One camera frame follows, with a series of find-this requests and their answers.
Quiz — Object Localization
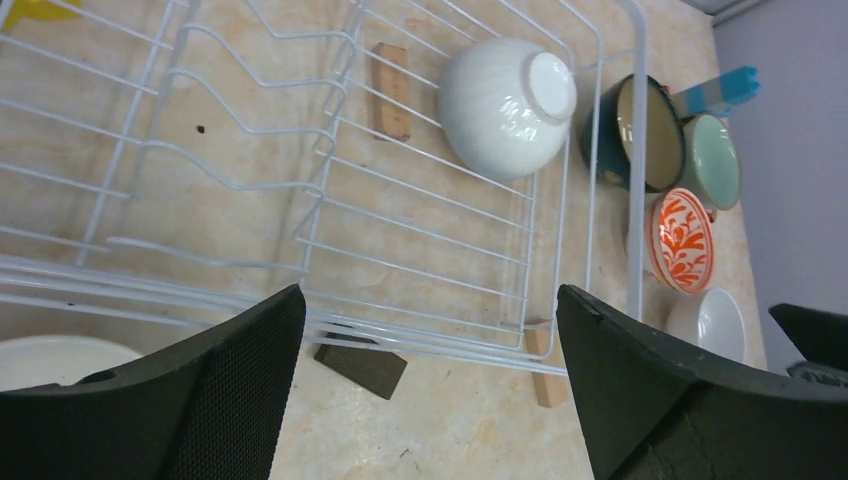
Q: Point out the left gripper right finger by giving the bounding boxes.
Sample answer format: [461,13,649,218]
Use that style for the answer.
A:
[556,284,847,479]

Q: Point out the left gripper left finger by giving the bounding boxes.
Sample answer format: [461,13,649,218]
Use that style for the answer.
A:
[1,285,306,479]

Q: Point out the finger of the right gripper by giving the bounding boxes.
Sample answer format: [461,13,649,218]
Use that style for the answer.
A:
[768,303,847,388]

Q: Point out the white bowl front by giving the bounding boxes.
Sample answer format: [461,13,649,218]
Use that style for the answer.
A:
[665,288,746,363]

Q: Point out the white bowl orange pattern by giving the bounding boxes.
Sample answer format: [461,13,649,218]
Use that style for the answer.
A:
[642,187,715,294]

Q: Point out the beige ceramic mug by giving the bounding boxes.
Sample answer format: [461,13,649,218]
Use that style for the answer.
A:
[1,335,142,392]

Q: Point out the celadon green bowl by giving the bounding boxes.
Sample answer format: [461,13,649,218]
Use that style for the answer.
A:
[676,113,741,211]

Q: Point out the dark blue bowl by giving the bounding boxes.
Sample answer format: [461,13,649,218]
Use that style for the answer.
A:
[578,74,686,193]

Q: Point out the plain white bowl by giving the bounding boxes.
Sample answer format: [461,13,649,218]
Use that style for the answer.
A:
[438,37,578,182]

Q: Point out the wooden block under rack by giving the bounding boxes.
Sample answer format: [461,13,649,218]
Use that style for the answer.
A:
[371,42,411,142]

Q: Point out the light wooden block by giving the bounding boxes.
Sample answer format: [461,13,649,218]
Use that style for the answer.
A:
[523,319,571,409]

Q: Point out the dark brown wooden block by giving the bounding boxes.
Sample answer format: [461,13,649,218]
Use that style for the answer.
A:
[314,344,408,400]

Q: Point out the colourful toy brick car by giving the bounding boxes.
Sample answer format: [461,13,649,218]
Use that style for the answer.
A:
[671,66,760,118]

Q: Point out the yellow toy piece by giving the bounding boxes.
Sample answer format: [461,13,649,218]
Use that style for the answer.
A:
[1,0,79,31]

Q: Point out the white wire dish rack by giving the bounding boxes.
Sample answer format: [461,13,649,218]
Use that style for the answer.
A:
[1,1,647,376]

